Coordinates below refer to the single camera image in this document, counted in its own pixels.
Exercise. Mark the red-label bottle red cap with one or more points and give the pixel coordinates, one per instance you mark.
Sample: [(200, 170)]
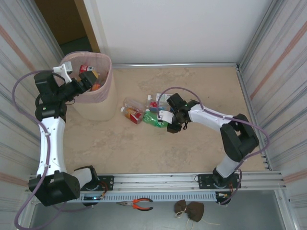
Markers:
[(85, 68)]

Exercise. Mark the orange-label bottle orange cap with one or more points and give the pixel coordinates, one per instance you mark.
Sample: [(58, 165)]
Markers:
[(96, 86)]

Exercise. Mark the green-white label clear bottle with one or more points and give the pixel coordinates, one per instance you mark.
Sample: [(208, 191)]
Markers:
[(163, 97)]

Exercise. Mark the green plastic bottle yellow cap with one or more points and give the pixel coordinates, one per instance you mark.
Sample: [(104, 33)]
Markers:
[(151, 118)]

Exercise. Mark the small red-label bottle white cap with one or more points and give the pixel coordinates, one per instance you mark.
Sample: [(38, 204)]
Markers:
[(153, 104)]

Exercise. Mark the clear bottle white cap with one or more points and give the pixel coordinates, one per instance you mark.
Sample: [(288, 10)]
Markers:
[(133, 103)]

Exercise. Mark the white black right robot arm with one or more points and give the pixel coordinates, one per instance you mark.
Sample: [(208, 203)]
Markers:
[(208, 116)]

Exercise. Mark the pink waste bin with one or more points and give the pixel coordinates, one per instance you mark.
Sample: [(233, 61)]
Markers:
[(98, 111)]

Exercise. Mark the orange-red label bottle white cap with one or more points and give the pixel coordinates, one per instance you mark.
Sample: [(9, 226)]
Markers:
[(132, 115)]

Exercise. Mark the aluminium table edge profile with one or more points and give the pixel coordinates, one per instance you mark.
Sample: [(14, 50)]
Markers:
[(168, 65)]

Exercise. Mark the brown wooden door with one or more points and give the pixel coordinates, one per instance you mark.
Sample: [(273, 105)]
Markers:
[(55, 19)]

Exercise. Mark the aluminium table side profile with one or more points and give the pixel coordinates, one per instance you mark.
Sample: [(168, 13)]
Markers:
[(252, 115)]

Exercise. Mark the brown cloth pouch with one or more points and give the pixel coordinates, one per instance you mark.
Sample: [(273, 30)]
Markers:
[(195, 210), (181, 207)]

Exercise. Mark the beige door frame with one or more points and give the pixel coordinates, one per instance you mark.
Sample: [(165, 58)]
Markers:
[(86, 24)]

